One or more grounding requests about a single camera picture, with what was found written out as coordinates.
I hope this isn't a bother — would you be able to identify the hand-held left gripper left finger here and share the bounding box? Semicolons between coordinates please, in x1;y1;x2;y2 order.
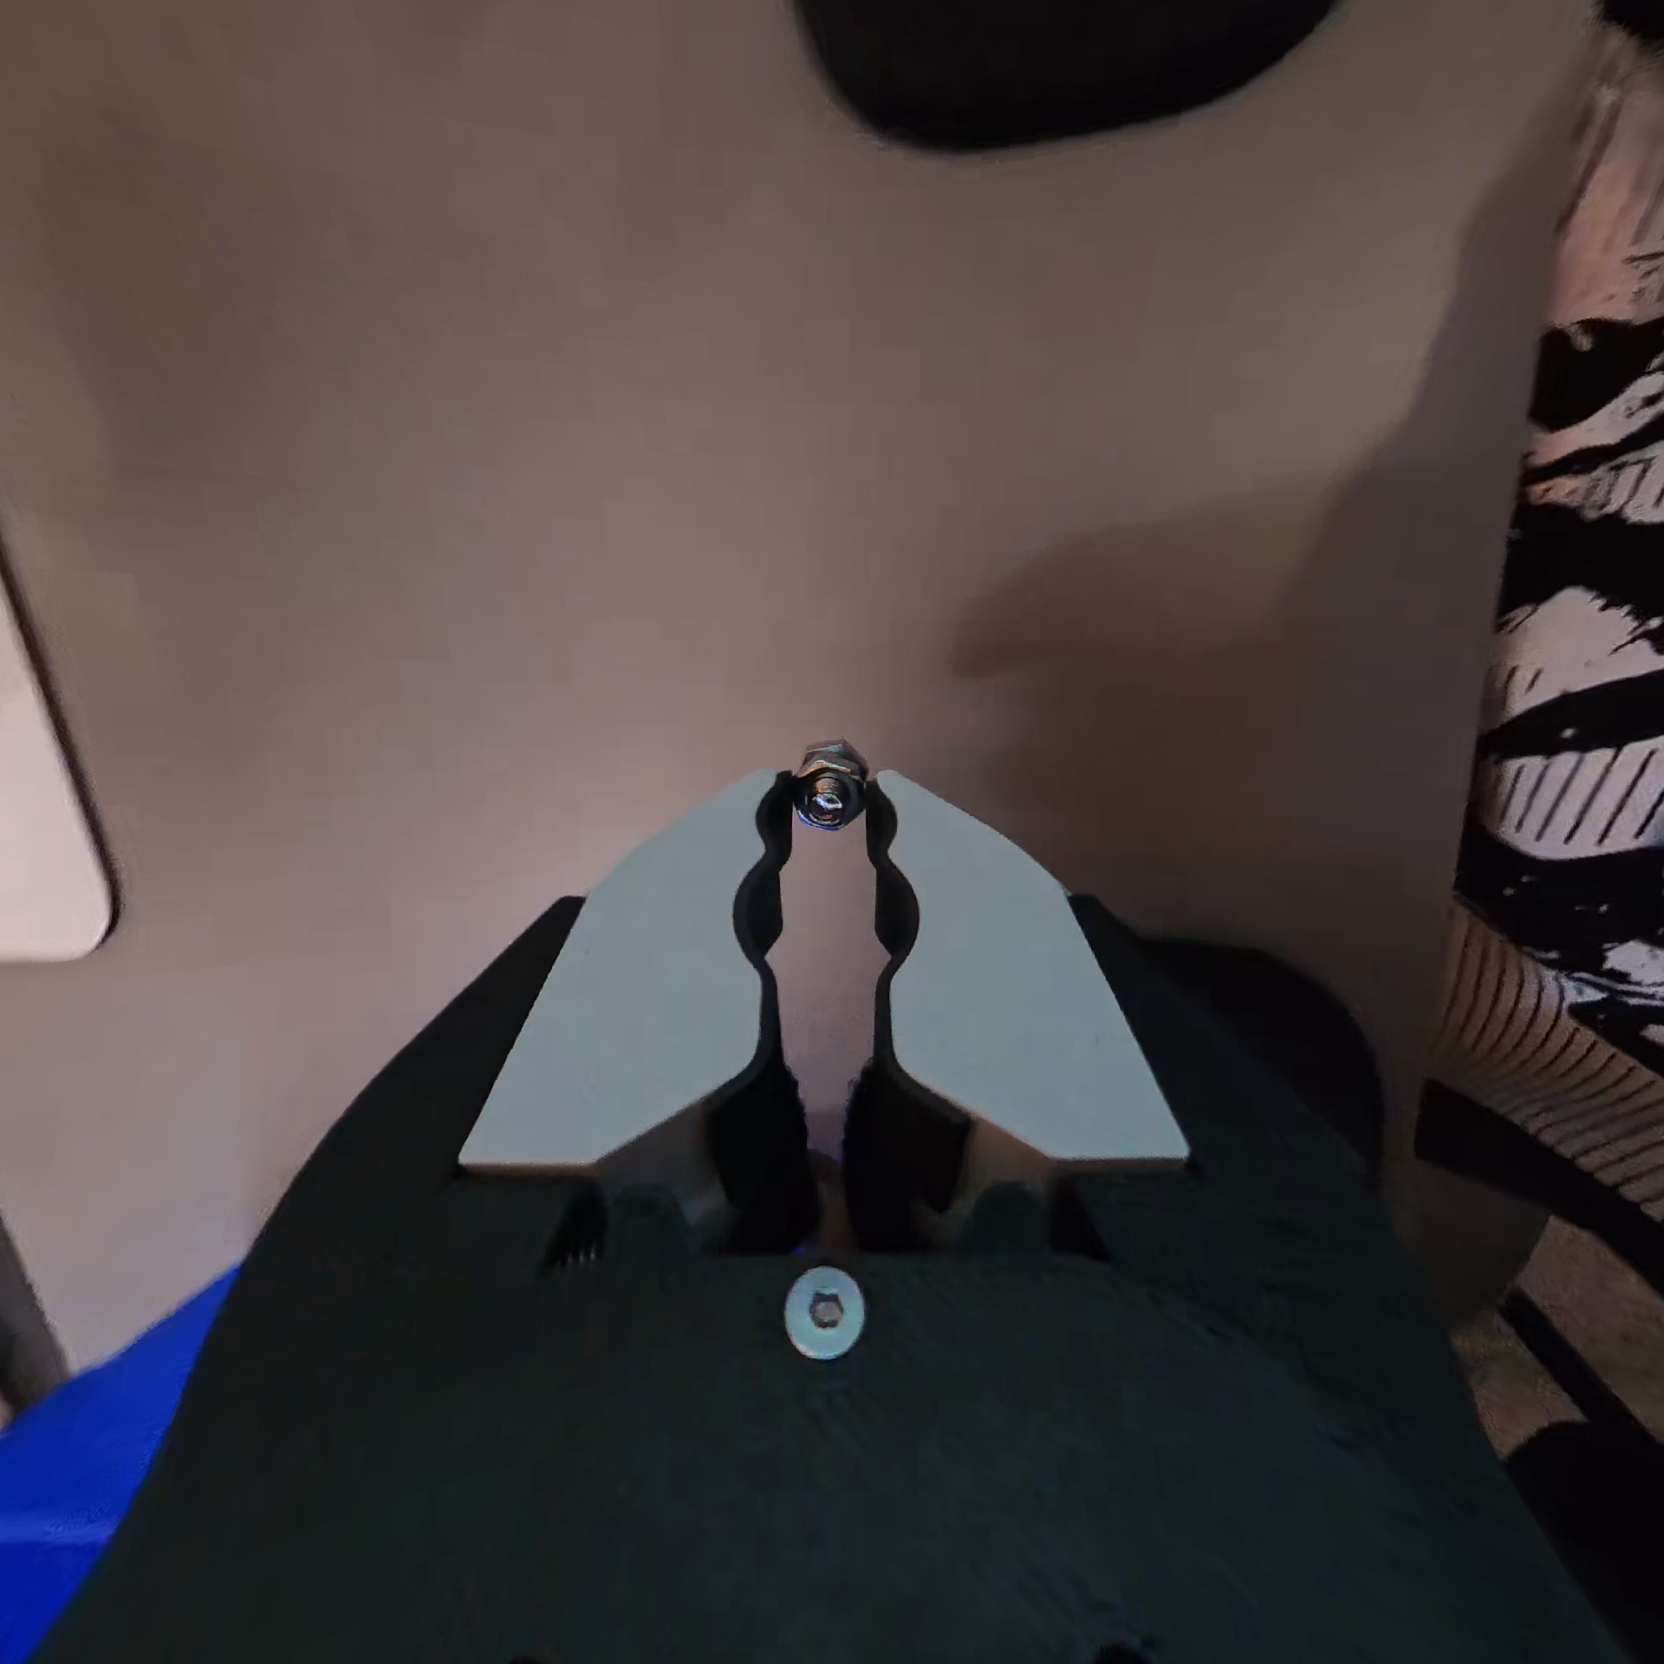
461;771;794;1225

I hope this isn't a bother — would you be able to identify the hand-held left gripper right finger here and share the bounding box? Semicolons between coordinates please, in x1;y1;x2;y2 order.
853;777;1190;1229

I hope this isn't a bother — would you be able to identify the short thick silver bolt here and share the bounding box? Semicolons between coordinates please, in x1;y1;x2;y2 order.
796;739;869;832

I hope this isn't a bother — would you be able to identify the large blue plastic bin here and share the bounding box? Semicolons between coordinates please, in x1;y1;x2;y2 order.
0;1262;251;1664

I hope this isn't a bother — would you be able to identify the sign on white stand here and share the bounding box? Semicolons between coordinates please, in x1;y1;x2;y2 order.
0;561;120;965

